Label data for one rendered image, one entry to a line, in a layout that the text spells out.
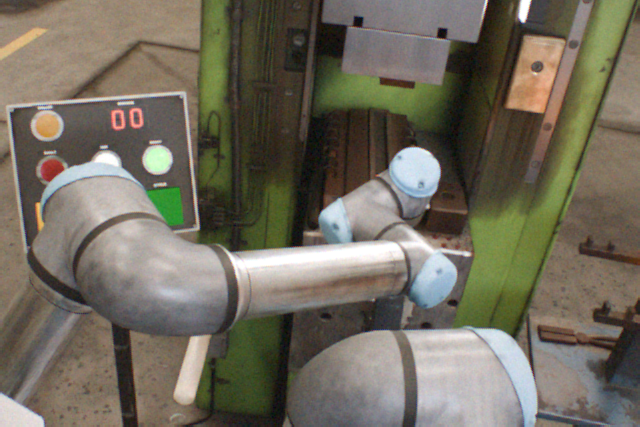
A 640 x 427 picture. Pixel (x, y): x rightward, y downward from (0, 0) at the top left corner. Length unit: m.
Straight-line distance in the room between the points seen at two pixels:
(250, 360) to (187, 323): 1.37
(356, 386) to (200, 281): 0.18
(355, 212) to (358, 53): 0.44
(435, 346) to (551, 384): 0.84
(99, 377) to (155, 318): 1.71
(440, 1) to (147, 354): 1.63
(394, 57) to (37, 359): 0.84
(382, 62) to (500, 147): 0.41
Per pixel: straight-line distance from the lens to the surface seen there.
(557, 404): 1.49
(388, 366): 0.68
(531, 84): 1.51
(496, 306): 1.90
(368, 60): 1.32
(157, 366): 2.39
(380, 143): 1.69
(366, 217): 0.95
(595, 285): 3.14
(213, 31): 1.48
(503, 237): 1.74
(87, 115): 1.34
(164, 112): 1.35
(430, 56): 1.32
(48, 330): 0.81
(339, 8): 1.28
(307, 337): 1.67
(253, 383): 2.12
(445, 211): 1.50
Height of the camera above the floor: 1.79
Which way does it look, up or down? 33 degrees down
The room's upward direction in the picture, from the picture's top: 7 degrees clockwise
